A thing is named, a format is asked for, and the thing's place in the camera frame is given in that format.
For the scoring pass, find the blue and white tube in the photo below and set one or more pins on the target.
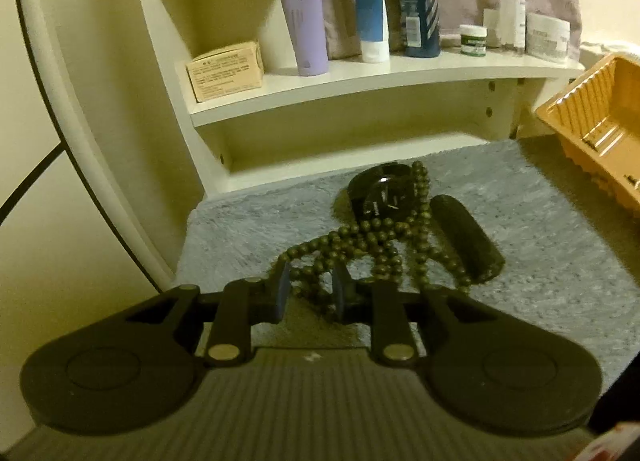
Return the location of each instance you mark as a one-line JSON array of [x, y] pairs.
[[370, 1]]

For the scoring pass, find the purple cosmetic tube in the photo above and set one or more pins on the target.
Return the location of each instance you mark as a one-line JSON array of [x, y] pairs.
[[302, 16]]

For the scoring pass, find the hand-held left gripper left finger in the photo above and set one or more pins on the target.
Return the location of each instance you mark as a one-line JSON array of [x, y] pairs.
[[281, 293]]

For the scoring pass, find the clear spray bottle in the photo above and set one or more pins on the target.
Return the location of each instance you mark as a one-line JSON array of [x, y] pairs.
[[512, 11]]

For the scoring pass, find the white knitted cloth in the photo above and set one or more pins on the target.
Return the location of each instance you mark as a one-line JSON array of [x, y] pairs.
[[600, 48]]

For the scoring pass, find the grey fluffy mat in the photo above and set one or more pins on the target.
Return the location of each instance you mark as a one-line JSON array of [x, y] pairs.
[[540, 241]]

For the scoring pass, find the orange plastic tray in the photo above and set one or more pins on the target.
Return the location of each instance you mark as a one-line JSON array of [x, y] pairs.
[[605, 106]]

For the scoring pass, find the black cylindrical case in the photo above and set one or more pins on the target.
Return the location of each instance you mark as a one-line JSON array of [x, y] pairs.
[[467, 241]]

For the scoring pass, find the white curved panel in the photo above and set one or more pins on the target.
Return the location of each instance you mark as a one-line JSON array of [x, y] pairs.
[[85, 116]]

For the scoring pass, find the beige cardboard box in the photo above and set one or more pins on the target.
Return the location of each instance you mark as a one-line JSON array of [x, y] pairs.
[[225, 73]]

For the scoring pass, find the black wristwatch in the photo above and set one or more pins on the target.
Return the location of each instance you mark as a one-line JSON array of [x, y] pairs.
[[380, 193]]

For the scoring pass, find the white wooden shelf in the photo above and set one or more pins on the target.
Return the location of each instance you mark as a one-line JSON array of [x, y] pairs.
[[350, 91]]

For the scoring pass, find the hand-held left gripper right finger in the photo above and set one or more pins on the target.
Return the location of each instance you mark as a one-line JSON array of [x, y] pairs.
[[344, 291]]

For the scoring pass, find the small green jar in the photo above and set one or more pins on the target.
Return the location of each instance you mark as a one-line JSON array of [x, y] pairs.
[[473, 42]]

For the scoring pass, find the white cream jar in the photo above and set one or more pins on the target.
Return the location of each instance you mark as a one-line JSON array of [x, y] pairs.
[[547, 38]]

